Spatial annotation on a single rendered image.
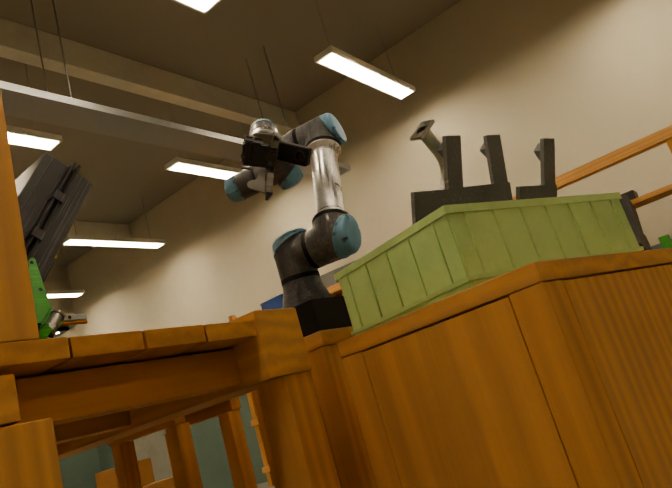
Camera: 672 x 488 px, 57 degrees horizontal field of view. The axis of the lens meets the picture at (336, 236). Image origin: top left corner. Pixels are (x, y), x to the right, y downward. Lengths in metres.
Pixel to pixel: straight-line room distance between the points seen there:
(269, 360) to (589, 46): 6.01
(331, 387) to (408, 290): 0.40
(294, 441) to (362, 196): 6.56
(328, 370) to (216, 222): 8.02
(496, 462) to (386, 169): 6.62
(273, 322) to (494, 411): 0.51
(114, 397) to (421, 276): 0.63
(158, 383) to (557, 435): 0.72
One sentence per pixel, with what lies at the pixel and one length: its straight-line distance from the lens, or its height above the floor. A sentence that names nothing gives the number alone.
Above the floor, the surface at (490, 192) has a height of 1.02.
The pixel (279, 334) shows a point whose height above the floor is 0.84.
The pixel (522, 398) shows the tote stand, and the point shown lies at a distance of 1.13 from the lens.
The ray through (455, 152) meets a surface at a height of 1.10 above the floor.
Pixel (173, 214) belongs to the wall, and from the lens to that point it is 10.30.
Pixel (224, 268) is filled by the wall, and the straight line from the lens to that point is 9.36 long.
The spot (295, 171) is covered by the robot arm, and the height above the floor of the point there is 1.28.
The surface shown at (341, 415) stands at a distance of 1.58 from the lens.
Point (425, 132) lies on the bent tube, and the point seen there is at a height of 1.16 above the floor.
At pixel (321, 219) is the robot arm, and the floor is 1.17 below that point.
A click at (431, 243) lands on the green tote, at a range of 1.24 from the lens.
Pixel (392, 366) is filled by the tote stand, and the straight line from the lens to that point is 1.29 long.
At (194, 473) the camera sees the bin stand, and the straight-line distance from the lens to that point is 1.90.
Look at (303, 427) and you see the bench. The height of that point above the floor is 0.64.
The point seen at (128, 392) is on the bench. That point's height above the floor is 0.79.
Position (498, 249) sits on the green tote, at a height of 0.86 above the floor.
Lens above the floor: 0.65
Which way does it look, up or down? 15 degrees up
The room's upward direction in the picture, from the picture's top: 17 degrees counter-clockwise
